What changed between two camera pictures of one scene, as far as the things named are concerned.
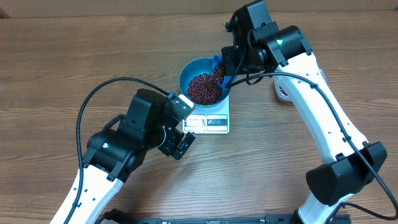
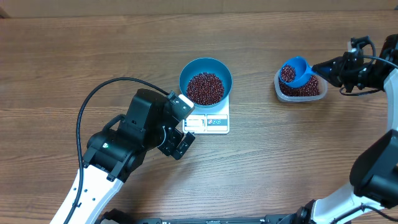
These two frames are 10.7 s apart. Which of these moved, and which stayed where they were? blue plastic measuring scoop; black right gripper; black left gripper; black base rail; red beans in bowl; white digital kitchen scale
Moved: black right gripper; blue plastic measuring scoop
Stayed: black left gripper; black base rail; red beans in bowl; white digital kitchen scale
